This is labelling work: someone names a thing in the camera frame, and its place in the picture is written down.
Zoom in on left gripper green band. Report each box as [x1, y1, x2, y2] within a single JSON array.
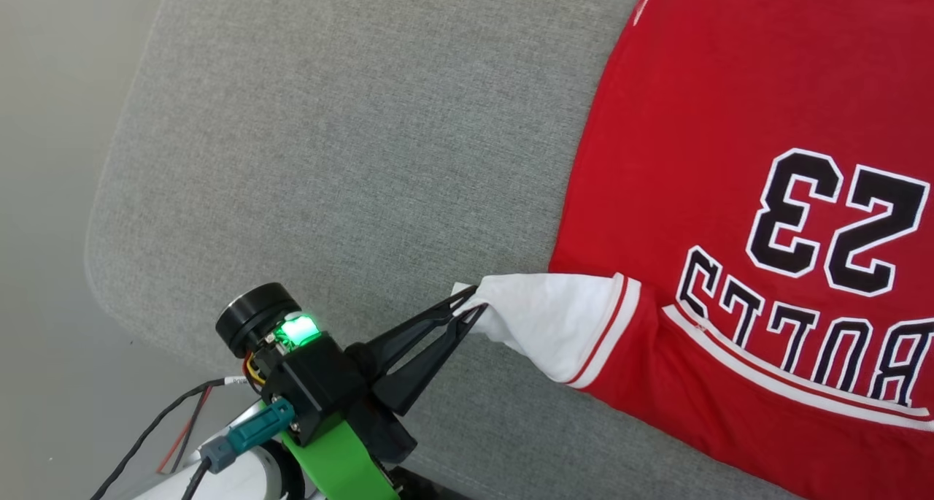
[[279, 287, 489, 500]]

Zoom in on red basketball jersey white sleeves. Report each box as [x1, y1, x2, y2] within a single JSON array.
[[452, 0, 934, 500]]

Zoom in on black cylindrical motor housing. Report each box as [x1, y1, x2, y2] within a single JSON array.
[[215, 282, 301, 359]]

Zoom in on teal connector camera cable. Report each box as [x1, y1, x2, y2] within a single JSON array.
[[181, 399, 297, 500]]

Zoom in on thin red wire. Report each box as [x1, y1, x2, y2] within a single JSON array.
[[155, 385, 214, 474]]

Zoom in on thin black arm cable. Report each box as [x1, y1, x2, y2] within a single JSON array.
[[89, 377, 228, 500]]

